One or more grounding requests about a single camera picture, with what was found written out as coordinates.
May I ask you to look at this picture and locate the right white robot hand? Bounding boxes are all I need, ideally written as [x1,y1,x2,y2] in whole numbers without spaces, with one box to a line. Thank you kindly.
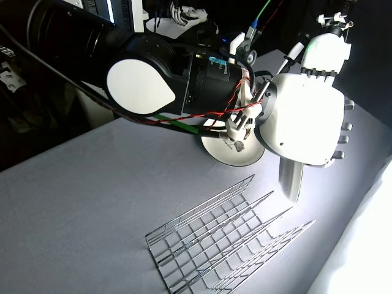
[257,72,356,169]

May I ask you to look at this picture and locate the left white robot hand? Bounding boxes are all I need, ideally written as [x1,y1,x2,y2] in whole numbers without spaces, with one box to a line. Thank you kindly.
[276,30,353,89]

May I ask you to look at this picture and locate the white plate with dark rim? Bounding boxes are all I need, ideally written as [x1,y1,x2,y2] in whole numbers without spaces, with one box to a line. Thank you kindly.
[200,115,266,168]
[278,157,304,203]

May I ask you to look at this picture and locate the white cloth backdrop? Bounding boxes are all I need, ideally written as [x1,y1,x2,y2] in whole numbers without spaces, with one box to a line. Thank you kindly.
[306,139,392,294]

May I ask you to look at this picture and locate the white skeletal hand model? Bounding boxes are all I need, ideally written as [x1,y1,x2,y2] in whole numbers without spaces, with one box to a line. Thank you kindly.
[167,1,209,29]

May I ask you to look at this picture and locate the wrist camera on white bracket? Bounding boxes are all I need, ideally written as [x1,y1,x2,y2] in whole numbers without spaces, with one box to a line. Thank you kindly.
[229,32,258,67]

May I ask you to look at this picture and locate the chrome wire dish rack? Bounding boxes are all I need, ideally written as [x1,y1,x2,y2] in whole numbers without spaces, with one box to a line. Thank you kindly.
[144,173,317,294]

